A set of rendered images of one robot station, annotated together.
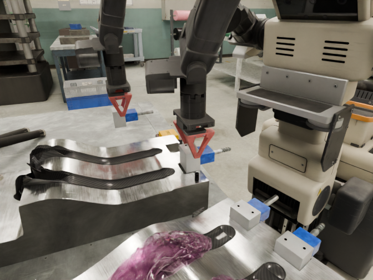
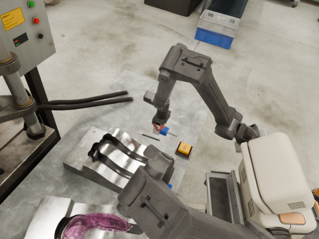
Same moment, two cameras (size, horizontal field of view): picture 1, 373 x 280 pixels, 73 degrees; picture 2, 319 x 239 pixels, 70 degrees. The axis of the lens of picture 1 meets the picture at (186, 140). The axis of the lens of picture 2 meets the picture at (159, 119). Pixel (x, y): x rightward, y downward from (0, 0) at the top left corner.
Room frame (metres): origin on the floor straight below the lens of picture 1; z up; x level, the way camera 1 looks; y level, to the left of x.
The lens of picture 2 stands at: (0.12, -0.24, 1.89)
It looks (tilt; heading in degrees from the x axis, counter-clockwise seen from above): 48 degrees down; 36
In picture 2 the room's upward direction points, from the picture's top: 11 degrees clockwise
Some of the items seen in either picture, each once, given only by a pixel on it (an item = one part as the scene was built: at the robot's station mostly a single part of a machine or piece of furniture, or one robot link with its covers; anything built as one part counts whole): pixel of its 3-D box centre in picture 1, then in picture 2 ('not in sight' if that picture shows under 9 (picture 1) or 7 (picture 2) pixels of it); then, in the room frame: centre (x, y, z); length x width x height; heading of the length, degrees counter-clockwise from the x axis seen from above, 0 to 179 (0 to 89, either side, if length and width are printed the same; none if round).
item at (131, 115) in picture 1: (133, 114); (165, 131); (0.78, 0.17, 0.93); 0.13 x 0.05 x 0.05; 110
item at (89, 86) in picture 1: (87, 87); (219, 22); (3.50, 1.39, 0.28); 0.61 x 0.41 x 0.15; 111
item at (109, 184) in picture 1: (97, 164); (122, 158); (0.50, 0.21, 0.92); 0.35 x 0.16 x 0.09; 111
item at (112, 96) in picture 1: (120, 100); (159, 124); (0.75, 0.20, 0.99); 0.07 x 0.07 x 0.09; 20
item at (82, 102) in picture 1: (90, 99); (215, 33); (3.50, 1.39, 0.11); 0.61 x 0.41 x 0.22; 111
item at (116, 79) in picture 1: (116, 76); (162, 113); (0.76, 0.21, 1.06); 0.10 x 0.07 x 0.07; 20
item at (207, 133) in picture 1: (195, 138); not in sight; (0.52, -0.02, 0.97); 0.07 x 0.07 x 0.09; 21
